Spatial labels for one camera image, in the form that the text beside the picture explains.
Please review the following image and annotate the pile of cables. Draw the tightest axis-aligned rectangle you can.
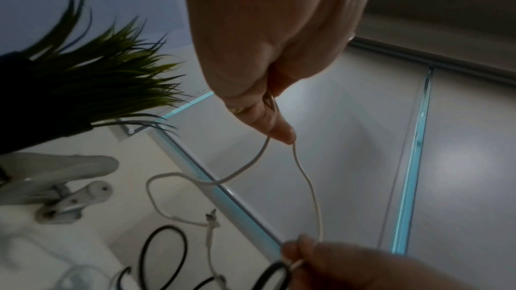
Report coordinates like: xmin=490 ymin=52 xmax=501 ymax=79
xmin=52 ymin=207 xmax=291 ymax=290

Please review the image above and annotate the person's right hand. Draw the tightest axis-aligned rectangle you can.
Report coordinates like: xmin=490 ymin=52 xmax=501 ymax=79
xmin=281 ymin=233 xmax=464 ymax=290

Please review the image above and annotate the person's left hand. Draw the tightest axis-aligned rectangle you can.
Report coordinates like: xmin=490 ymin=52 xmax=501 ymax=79
xmin=179 ymin=0 xmax=380 ymax=146

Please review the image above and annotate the green plant in black pot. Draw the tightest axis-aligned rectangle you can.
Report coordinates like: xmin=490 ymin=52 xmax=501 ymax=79
xmin=0 ymin=0 xmax=190 ymax=156

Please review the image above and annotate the grey oblong device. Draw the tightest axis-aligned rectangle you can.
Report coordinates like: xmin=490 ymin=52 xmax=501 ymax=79
xmin=0 ymin=152 xmax=120 ymax=207

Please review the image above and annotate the off-white usb cable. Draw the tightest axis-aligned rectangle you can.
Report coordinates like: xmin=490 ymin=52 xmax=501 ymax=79
xmin=146 ymin=91 xmax=324 ymax=271

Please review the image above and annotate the thin black cable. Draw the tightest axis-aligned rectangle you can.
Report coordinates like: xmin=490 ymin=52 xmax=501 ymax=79
xmin=114 ymin=224 xmax=291 ymax=290

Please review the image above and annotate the wide white roller blind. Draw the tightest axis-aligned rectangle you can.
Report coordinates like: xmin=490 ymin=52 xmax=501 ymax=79
xmin=150 ymin=37 xmax=435 ymax=255

